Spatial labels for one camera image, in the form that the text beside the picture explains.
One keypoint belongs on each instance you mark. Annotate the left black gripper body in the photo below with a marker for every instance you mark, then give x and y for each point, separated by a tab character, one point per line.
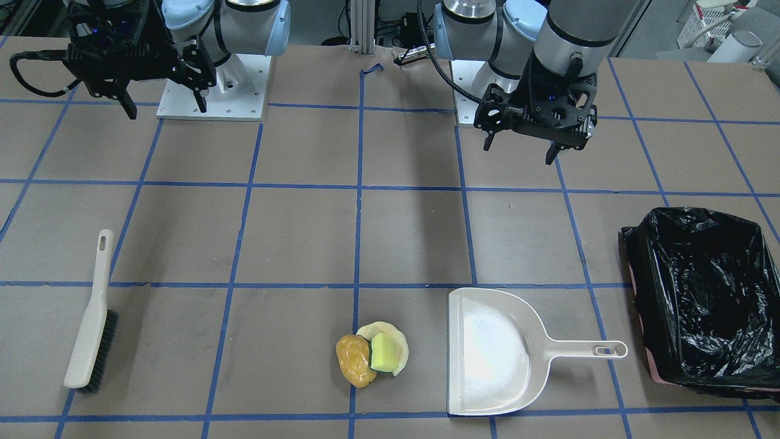
525	92

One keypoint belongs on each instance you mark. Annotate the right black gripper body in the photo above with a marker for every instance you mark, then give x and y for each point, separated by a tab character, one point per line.
163	44

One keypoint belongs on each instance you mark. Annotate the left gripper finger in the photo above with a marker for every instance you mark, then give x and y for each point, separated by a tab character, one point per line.
553	151
489	133

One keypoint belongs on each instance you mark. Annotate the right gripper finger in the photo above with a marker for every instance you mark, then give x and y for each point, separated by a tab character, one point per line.
127	104
200	95

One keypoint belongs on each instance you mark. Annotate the beige dustpan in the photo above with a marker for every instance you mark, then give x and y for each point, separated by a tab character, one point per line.
500	353

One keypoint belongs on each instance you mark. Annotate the green yellow sponge piece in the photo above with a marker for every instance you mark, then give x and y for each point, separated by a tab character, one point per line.
384	357

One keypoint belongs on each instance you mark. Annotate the beige hand brush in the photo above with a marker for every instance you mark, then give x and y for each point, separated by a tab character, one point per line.
94	338

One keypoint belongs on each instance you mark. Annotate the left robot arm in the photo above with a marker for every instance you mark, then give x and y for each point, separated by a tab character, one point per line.
491	42

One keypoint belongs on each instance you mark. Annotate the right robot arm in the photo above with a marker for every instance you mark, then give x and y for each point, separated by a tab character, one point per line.
214	56

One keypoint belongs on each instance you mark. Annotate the bin with black bag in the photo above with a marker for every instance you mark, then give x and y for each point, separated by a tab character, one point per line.
705	290

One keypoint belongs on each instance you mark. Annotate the aluminium frame post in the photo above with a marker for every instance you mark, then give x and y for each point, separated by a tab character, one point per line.
362	26

